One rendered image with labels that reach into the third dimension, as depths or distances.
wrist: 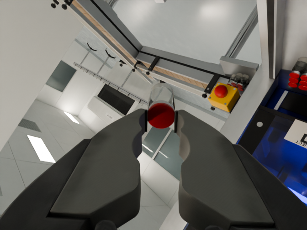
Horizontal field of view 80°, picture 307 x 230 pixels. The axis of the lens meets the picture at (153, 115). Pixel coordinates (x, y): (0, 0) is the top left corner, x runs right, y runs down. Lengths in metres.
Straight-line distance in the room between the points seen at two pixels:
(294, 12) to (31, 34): 1.42
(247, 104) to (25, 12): 1.38
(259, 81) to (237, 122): 0.14
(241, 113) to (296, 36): 0.23
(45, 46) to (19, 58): 0.18
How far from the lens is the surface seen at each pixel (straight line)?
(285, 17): 0.49
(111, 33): 1.05
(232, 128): 0.60
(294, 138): 0.59
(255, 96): 0.63
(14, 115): 1.67
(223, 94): 0.62
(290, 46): 0.55
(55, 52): 1.60
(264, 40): 0.56
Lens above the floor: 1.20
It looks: 2 degrees down
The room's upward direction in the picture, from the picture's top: 148 degrees counter-clockwise
